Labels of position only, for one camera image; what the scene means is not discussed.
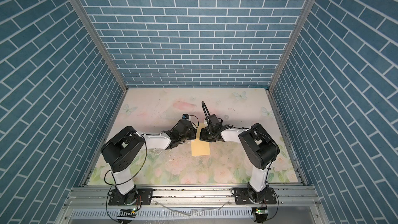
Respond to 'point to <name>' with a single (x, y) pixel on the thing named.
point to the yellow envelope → (199, 147)
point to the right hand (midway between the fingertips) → (198, 136)
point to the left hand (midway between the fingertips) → (196, 131)
